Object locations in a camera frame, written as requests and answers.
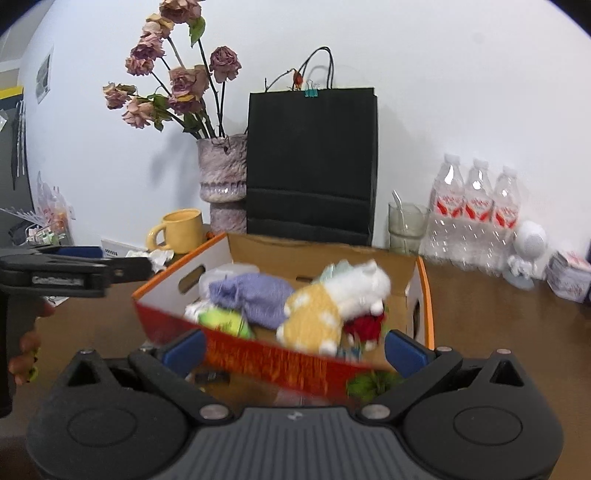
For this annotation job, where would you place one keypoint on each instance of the red rose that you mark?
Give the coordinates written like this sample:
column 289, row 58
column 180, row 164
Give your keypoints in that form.
column 367, row 327

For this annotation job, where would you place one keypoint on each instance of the green binder clip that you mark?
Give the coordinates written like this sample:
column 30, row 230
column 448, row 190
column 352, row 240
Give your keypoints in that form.
column 311, row 90

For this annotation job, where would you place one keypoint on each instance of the clear glass cup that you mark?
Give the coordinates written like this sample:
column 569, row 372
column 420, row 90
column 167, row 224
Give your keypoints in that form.
column 408, row 230

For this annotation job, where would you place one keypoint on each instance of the clear stirring stick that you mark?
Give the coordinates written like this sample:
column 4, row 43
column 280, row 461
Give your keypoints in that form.
column 400, row 207

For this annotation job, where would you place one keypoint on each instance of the wall poster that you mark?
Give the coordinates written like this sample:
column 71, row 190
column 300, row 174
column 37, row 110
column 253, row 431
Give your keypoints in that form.
column 44, row 78

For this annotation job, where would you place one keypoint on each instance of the small red bag charm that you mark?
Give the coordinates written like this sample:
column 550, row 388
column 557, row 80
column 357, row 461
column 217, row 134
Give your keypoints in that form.
column 298, row 79

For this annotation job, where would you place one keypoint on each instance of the small crumpled white tissue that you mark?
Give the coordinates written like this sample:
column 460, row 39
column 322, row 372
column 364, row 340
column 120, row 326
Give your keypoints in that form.
column 154, row 258

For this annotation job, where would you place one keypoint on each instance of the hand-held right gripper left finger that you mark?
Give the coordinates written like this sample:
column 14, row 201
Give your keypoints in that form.
column 184, row 351

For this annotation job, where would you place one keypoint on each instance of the small white printed box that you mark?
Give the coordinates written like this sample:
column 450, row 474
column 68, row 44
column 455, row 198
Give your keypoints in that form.
column 570, row 277

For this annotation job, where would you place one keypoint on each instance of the green tissue pack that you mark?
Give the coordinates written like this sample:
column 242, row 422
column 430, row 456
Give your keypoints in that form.
column 224, row 323

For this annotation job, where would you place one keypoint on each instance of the large white tissue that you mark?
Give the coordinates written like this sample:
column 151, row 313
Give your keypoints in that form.
column 198, row 311

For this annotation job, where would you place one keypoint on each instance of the red cardboard box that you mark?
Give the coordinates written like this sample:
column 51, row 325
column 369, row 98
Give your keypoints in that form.
column 277, row 360

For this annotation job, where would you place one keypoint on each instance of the dried pink rose bouquet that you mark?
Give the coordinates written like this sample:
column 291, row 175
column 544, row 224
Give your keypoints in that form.
column 182, row 83

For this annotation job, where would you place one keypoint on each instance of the purple ceramic vase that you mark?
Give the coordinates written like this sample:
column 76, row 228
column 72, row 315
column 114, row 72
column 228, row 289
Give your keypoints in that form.
column 221, row 175

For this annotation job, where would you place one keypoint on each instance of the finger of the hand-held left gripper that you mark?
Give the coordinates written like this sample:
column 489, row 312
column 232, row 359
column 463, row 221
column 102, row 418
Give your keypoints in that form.
column 129, row 268
column 78, row 252

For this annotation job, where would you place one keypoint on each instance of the yellow and white plush toy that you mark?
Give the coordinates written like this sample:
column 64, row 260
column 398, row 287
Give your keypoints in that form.
column 318, row 309

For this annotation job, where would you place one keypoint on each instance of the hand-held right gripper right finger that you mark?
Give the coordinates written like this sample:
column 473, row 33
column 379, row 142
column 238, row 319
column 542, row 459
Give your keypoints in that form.
column 406, row 353

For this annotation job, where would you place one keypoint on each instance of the person's left hand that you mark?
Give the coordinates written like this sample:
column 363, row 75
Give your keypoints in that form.
column 27, row 357

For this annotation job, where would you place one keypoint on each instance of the white flat box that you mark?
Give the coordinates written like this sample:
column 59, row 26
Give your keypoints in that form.
column 115, row 248

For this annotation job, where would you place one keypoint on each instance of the purple knitted pouch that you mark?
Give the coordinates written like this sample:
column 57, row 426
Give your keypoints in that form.
column 258, row 297

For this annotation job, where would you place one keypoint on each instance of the white astronaut figurine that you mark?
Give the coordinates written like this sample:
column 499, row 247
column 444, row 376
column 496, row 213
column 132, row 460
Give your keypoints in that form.
column 526, row 249

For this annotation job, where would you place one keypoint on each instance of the black paper bag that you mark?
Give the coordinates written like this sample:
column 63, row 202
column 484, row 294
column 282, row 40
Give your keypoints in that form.
column 314, row 161

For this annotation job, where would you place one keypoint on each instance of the blue wrapper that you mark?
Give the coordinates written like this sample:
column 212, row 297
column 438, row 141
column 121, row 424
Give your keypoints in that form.
column 351, row 353

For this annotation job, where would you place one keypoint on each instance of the yellow mug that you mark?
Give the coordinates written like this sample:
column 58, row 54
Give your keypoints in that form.
column 184, row 230

